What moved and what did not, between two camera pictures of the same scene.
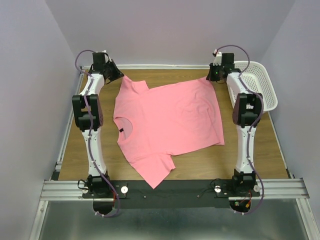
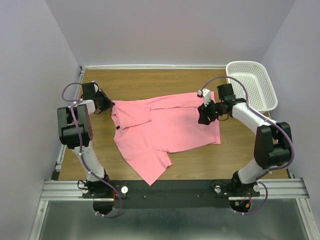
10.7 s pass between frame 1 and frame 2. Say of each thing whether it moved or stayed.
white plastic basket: stayed
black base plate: stayed
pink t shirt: moved
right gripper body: moved
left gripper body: moved
